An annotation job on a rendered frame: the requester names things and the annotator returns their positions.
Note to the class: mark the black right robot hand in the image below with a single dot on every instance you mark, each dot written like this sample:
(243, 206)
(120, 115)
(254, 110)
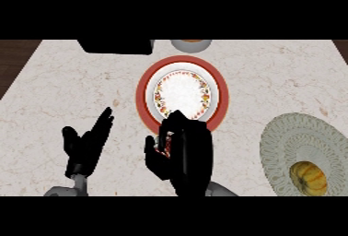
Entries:
(190, 159)

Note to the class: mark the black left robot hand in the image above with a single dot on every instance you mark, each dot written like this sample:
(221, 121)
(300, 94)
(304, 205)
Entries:
(86, 147)

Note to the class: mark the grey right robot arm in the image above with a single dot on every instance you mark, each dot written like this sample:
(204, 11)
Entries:
(221, 190)

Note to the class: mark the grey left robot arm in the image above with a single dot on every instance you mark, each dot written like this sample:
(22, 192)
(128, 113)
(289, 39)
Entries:
(68, 188)

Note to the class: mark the red-rimmed floral plate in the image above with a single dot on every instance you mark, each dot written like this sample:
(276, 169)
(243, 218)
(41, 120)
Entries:
(182, 92)

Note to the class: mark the pale green lace placemat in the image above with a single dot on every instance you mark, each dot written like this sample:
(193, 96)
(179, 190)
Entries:
(294, 141)

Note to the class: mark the yellow orange-striped cupcake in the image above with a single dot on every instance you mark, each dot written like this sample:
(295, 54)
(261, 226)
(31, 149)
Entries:
(308, 179)

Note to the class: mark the black appliance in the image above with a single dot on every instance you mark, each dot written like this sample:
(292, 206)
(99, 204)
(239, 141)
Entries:
(117, 46)

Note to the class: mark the grey bowl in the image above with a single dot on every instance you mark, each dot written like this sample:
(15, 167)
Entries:
(190, 45)

